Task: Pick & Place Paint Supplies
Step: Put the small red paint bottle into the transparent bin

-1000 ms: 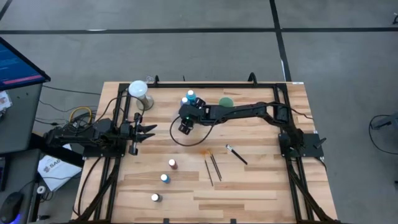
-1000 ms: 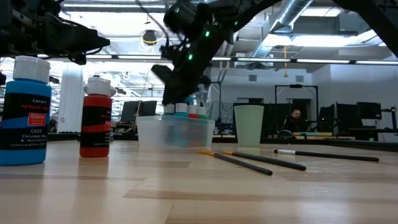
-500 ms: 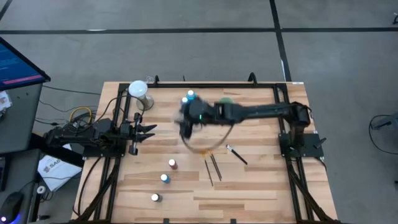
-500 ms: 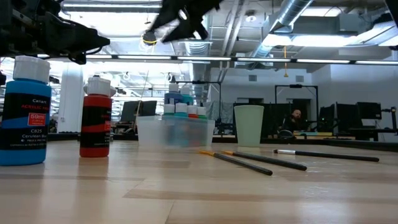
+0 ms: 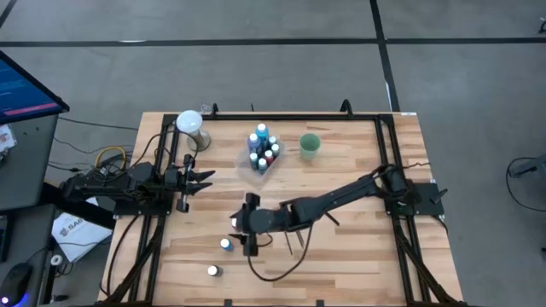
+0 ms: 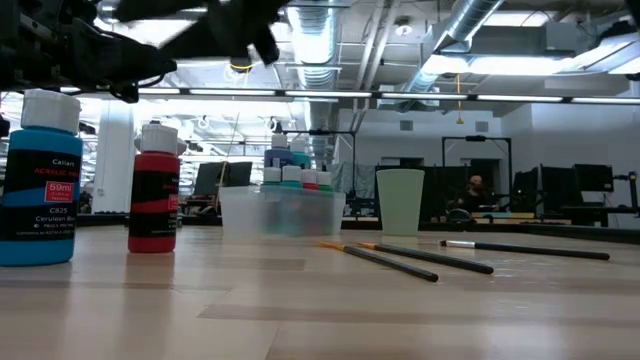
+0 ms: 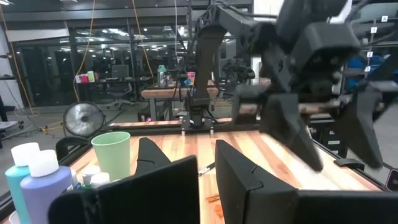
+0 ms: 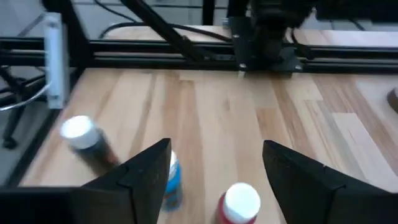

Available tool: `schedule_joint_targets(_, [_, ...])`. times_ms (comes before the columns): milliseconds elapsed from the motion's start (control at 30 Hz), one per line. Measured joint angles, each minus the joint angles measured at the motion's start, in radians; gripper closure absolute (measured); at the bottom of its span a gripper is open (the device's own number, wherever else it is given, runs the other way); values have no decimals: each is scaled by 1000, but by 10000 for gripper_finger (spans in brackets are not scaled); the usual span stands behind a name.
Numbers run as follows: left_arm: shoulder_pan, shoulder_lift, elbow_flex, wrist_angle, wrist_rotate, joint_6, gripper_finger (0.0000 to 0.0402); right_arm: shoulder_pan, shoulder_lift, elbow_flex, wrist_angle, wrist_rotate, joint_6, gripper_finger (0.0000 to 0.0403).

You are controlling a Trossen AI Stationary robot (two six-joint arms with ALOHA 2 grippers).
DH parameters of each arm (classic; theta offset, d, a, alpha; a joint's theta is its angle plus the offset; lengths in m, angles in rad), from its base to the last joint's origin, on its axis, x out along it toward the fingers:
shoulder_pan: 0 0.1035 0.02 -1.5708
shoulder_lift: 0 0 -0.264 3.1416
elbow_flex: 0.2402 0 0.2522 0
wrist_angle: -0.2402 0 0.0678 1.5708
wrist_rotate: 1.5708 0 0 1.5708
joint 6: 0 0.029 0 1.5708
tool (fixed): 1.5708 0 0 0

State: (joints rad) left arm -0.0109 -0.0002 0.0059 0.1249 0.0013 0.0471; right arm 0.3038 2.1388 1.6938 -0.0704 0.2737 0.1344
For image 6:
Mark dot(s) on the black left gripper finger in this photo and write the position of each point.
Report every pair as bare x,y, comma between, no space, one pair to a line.
145,62

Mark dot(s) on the small dark red paint bottle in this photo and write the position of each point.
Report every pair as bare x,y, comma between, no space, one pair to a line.
152,200

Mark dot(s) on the cerulean blue paint bottle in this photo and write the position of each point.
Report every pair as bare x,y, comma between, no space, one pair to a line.
40,200

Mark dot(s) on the small teal paint bottle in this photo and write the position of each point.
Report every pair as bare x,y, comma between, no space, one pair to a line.
291,173

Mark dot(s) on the small green paint bottle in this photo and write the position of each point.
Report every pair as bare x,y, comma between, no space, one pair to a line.
324,178

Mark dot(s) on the orange fan paint brush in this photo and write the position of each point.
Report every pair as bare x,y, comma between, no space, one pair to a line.
390,263

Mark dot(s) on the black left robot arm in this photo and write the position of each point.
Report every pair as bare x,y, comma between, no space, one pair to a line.
20,50

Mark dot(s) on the small paint bottles in container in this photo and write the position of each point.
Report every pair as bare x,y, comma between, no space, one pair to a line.
325,132

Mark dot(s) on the thin orange tip paint brush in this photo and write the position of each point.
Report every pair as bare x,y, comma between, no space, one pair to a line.
435,258

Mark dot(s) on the white building pillar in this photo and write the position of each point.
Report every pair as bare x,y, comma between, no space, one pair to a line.
114,160

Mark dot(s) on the dark background monitor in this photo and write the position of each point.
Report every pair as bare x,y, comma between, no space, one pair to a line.
240,177

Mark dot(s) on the clear plastic container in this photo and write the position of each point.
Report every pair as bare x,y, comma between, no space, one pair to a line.
240,215

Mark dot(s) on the green plastic cup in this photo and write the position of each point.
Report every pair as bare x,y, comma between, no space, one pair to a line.
400,205

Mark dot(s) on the ceiling light panel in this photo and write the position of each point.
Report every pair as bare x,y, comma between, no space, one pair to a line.
520,64

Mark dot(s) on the person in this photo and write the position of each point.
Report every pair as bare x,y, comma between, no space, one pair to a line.
475,195

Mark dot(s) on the black background monitor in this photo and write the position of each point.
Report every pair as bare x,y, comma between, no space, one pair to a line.
557,185
594,177
525,185

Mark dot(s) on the black brush silver ferrule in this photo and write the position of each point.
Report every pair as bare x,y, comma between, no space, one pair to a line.
525,249

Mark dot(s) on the silver ceiling duct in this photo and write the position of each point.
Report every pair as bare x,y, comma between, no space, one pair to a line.
315,45
465,20

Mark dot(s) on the black background station frame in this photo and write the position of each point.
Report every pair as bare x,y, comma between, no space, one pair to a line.
475,138

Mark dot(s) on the black aluminium table frame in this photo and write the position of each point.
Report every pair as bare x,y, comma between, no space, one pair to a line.
600,234

